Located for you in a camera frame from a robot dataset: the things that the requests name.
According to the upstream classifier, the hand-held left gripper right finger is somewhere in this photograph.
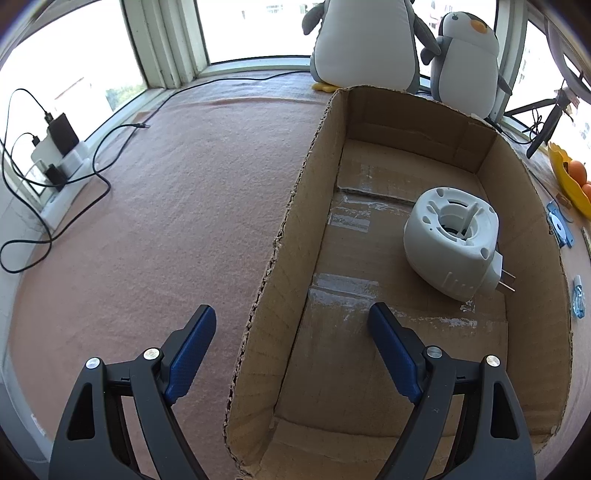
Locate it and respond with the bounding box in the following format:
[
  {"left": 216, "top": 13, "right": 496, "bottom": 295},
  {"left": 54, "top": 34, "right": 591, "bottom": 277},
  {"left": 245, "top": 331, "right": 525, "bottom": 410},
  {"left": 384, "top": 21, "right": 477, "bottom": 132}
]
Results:
[{"left": 368, "top": 302, "right": 537, "bottom": 480}]

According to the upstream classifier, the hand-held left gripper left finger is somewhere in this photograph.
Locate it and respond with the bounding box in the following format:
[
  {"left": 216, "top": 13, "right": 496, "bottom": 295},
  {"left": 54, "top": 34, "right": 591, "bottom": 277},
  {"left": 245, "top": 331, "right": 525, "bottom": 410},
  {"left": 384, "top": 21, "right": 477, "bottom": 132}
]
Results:
[{"left": 48, "top": 305, "right": 218, "bottom": 480}]

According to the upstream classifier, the cardboard box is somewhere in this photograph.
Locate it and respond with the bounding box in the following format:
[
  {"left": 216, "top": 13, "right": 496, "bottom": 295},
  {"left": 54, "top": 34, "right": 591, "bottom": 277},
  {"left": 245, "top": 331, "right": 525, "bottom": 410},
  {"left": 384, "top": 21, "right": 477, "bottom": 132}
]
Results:
[{"left": 223, "top": 84, "right": 573, "bottom": 478}]

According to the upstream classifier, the white plug-in repellent heater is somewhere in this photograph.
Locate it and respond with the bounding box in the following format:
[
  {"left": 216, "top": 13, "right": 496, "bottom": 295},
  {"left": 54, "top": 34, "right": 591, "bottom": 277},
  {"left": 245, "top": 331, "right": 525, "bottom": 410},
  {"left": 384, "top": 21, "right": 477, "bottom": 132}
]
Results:
[{"left": 403, "top": 186, "right": 517, "bottom": 303}]

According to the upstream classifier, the white power strip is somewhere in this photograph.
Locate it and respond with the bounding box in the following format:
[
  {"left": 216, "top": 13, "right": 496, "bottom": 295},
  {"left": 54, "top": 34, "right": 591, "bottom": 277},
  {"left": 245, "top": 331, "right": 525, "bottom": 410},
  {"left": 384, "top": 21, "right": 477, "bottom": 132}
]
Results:
[{"left": 39, "top": 141, "right": 95, "bottom": 232}]

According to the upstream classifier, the blue phone stand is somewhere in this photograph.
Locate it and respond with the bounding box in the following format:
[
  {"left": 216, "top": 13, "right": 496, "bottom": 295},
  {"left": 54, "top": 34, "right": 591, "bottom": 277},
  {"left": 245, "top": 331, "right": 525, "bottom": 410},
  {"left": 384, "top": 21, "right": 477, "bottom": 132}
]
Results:
[{"left": 546, "top": 202, "right": 574, "bottom": 249}]

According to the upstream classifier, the small black plug adapter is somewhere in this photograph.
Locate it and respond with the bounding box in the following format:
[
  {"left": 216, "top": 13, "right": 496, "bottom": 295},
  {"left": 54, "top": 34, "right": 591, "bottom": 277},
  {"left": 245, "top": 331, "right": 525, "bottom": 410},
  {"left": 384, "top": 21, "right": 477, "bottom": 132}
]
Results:
[{"left": 45, "top": 164, "right": 68, "bottom": 191}]

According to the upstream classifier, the white charger block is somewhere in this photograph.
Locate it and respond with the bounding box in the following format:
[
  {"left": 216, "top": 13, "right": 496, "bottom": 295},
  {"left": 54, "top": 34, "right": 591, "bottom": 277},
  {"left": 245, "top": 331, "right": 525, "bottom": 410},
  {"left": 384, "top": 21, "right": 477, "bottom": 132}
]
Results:
[{"left": 31, "top": 138, "right": 61, "bottom": 168}]

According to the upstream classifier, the yellow plastic bowl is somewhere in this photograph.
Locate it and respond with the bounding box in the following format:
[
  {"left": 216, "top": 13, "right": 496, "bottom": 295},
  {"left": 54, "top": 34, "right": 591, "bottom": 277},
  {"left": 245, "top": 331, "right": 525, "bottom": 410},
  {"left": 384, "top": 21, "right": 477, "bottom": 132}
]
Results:
[{"left": 547, "top": 142, "right": 591, "bottom": 217}]

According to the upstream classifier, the black charger block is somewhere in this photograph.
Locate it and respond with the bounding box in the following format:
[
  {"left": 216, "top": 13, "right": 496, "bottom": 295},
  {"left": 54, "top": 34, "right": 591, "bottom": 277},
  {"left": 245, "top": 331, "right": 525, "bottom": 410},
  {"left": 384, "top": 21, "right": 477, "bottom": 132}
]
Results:
[{"left": 46, "top": 115, "right": 79, "bottom": 151}]

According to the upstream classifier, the plaid cloth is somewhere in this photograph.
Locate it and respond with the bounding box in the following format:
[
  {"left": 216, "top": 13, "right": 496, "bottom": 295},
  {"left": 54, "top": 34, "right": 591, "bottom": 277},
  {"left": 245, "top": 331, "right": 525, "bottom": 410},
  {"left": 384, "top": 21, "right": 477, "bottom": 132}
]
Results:
[{"left": 152, "top": 69, "right": 338, "bottom": 109}]

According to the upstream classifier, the black tripod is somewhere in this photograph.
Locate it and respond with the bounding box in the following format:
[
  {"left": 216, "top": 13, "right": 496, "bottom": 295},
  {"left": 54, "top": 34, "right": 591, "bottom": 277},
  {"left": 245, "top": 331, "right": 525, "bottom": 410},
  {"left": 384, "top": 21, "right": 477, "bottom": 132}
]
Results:
[{"left": 503, "top": 88, "right": 580, "bottom": 160}]

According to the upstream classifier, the small penguin plush toy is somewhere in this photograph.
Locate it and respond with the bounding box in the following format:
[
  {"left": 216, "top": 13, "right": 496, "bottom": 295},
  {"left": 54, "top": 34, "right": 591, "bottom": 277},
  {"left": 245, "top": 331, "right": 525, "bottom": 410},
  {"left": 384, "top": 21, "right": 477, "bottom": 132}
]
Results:
[{"left": 420, "top": 11, "right": 512, "bottom": 121}]

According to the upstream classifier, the large penguin plush toy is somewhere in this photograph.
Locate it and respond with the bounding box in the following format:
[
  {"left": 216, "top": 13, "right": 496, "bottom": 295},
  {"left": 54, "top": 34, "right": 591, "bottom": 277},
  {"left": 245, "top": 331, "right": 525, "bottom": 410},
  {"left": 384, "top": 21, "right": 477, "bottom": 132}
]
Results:
[{"left": 302, "top": 0, "right": 441, "bottom": 95}]

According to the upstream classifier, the looped black cable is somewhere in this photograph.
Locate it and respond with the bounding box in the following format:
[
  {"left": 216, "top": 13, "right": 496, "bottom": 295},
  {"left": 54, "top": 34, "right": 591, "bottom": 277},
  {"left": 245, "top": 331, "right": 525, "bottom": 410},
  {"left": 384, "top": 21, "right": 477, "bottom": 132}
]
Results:
[{"left": 0, "top": 122, "right": 151, "bottom": 274}]

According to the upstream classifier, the long black cable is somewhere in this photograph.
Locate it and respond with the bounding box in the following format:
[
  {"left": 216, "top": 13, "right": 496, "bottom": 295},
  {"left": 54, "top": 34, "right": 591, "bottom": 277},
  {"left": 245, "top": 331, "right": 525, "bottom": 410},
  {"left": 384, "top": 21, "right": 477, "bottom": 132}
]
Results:
[{"left": 134, "top": 68, "right": 311, "bottom": 127}]

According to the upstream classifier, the white window frame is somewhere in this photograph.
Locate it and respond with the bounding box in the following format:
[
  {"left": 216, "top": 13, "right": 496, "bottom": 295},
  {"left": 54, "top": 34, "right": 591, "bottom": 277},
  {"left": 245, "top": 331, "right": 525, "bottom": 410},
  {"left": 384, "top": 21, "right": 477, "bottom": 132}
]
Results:
[{"left": 0, "top": 0, "right": 591, "bottom": 153}]

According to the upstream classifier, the thin black charger cable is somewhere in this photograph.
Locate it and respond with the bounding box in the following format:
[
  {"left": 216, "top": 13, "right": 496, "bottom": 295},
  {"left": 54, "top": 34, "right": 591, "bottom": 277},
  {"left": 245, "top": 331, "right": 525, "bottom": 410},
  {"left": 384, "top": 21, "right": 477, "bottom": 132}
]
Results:
[{"left": 0, "top": 88, "right": 52, "bottom": 222}]

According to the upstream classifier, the ring light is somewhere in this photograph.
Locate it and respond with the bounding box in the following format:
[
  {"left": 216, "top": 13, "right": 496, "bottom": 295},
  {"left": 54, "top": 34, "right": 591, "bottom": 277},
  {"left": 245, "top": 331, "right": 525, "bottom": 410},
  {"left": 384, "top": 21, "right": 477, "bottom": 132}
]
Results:
[{"left": 542, "top": 9, "right": 591, "bottom": 93}]

